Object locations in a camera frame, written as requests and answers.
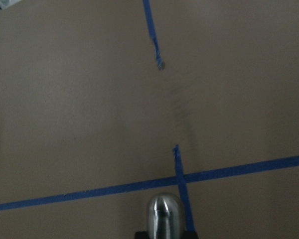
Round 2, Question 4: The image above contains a steel muddler black tip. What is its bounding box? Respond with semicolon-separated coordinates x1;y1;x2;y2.
147;192;185;239

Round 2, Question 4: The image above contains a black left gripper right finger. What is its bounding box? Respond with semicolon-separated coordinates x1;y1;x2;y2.
182;231;198;239

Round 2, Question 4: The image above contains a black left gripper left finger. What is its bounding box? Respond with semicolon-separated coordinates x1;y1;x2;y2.
135;231;148;239

